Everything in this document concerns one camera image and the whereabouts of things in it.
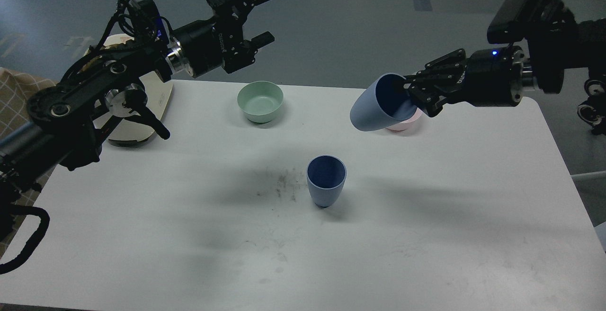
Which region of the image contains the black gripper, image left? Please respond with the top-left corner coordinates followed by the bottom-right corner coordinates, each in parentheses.
top-left (170, 0), bottom-right (275, 78)

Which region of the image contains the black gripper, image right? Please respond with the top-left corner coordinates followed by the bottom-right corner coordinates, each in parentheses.
top-left (405, 46), bottom-right (526, 117)

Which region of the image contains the light blue cup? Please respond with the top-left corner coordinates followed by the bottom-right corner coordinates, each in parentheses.
top-left (350, 73), bottom-right (418, 132)

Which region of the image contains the pink bowl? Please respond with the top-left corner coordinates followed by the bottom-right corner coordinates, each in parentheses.
top-left (386, 108), bottom-right (424, 132)

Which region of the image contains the green bowl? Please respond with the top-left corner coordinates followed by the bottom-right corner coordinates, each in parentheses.
top-left (237, 81), bottom-right (284, 124)

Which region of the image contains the cream toaster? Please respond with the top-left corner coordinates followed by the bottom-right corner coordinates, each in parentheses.
top-left (104, 34), bottom-right (173, 146)

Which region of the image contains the black cable loop, image left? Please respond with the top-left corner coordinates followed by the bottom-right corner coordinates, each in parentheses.
top-left (0, 204), bottom-right (51, 275)

